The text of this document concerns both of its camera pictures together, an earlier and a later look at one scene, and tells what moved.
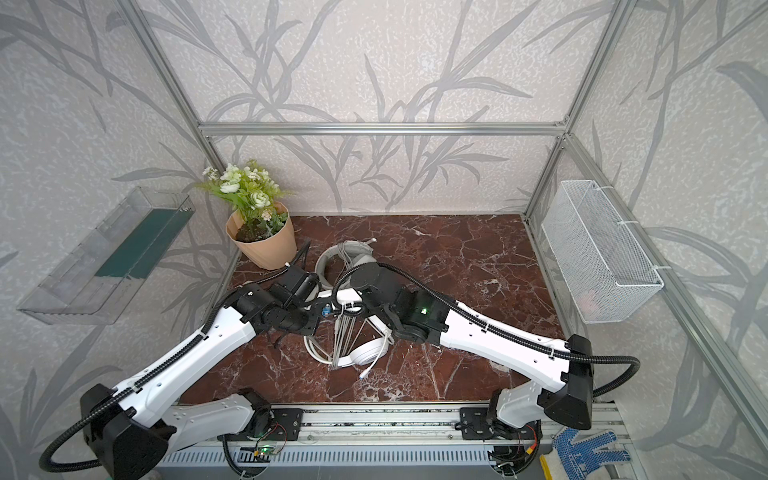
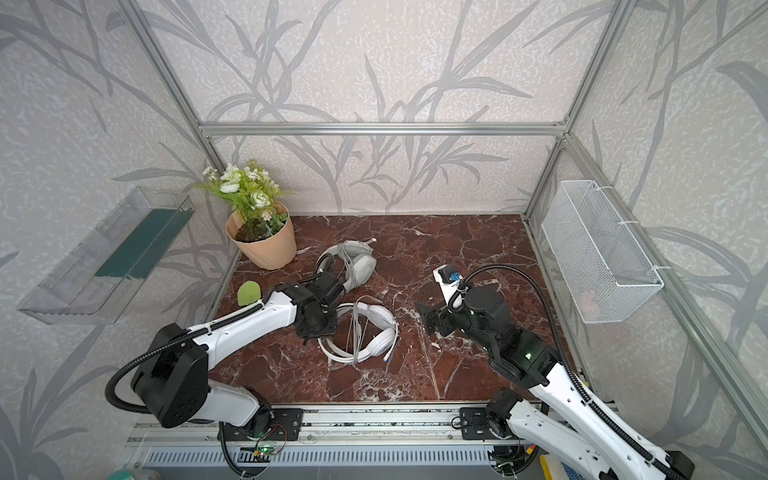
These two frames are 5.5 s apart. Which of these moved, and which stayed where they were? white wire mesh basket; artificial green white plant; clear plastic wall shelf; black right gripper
Moved: black right gripper
Stayed: artificial green white plant; white wire mesh basket; clear plastic wall shelf
